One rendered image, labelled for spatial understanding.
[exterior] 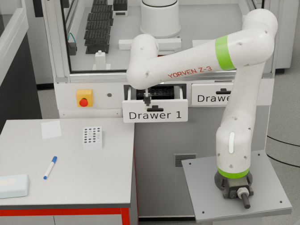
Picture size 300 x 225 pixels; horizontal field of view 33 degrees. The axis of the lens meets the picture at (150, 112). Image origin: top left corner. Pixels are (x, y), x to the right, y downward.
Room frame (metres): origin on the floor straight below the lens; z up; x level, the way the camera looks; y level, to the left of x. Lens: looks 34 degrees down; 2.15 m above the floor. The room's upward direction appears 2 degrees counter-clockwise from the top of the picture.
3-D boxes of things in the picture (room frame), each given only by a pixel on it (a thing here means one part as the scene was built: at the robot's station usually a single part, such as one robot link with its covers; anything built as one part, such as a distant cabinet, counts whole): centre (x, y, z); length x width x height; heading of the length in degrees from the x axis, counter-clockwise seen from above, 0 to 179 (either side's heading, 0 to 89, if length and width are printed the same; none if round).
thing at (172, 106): (1.91, -0.02, 0.87); 0.29 x 0.02 x 0.11; 88
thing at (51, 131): (1.93, 0.46, 0.77); 0.13 x 0.09 x 0.02; 11
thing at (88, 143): (1.85, 0.26, 0.78); 0.12 x 0.08 x 0.04; 4
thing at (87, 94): (2.03, 0.30, 0.88); 0.07 x 0.05 x 0.07; 88
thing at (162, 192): (2.52, -0.09, 0.40); 1.03 x 0.95 x 0.80; 88
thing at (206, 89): (2.03, -0.34, 0.87); 0.29 x 0.02 x 0.11; 88
